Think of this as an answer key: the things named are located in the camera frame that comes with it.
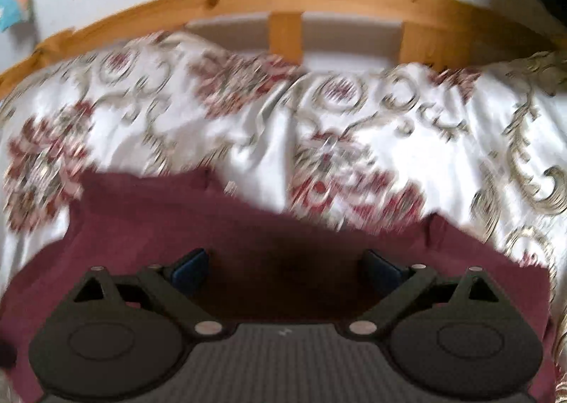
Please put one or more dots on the cream fleece cloth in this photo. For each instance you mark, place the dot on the cream fleece cloth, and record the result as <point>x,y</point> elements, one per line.
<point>561,385</point>
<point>5,385</point>

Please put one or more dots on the maroon long-sleeve sweater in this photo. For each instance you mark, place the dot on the maroon long-sleeve sweater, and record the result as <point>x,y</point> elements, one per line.
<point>283,243</point>

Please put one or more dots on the white floral bedspread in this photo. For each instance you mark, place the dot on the white floral bedspread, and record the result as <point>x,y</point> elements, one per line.
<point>248,150</point>

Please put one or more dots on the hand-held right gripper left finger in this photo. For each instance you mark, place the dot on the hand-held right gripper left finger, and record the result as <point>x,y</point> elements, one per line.
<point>190,272</point>

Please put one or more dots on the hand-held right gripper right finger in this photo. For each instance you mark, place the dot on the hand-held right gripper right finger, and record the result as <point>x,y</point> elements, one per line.
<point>383,272</point>

